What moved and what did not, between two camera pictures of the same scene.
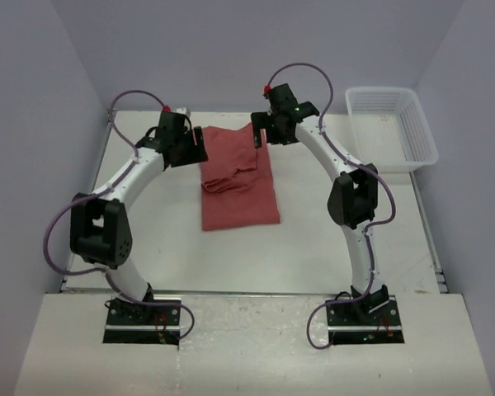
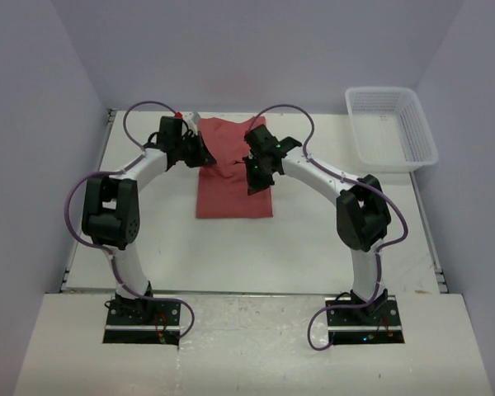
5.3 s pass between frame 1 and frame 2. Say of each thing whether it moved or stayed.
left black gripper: stayed
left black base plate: stayed
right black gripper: moved
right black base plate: stayed
